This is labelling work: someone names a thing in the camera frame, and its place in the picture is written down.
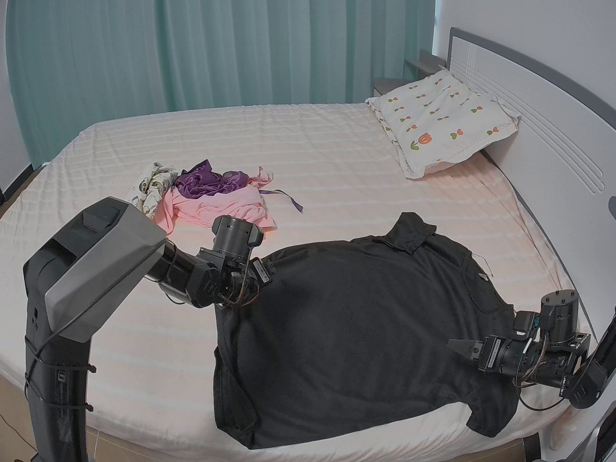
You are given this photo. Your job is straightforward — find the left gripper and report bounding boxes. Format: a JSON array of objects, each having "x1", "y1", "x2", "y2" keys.
[{"x1": 226, "y1": 255, "x2": 276, "y2": 307}]

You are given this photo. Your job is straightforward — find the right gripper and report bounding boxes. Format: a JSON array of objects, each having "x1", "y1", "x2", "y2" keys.
[{"x1": 448, "y1": 335, "x2": 530, "y2": 379}]

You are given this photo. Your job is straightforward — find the black T-shirt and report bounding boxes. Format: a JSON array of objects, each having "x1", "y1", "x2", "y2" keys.
[{"x1": 212, "y1": 212, "x2": 520, "y2": 451}]

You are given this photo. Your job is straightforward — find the pink garment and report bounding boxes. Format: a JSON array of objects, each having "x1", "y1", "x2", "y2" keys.
[{"x1": 153, "y1": 166, "x2": 279, "y2": 235}]

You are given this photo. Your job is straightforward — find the purple garment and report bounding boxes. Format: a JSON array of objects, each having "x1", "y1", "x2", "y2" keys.
[{"x1": 174, "y1": 159, "x2": 305, "y2": 213}]

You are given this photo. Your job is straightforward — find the white printed garment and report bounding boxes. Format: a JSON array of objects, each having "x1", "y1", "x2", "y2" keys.
[{"x1": 126, "y1": 162, "x2": 179, "y2": 220}]

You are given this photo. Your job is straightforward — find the grey bedside table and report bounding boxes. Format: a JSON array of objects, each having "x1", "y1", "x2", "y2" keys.
[{"x1": 373, "y1": 48, "x2": 448, "y2": 97}]

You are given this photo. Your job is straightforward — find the blue-green curtain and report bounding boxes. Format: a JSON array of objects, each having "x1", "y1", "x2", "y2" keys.
[{"x1": 5, "y1": 0, "x2": 439, "y2": 172}]

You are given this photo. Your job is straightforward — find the white printed pillow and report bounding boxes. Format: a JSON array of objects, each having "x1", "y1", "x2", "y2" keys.
[{"x1": 365, "y1": 69, "x2": 523, "y2": 180}]

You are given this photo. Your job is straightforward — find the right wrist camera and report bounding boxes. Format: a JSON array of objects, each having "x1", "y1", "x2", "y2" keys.
[{"x1": 512, "y1": 310, "x2": 542, "y2": 343}]

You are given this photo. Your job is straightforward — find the black cable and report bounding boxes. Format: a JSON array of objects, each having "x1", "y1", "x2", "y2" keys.
[{"x1": 516, "y1": 383, "x2": 573, "y2": 412}]

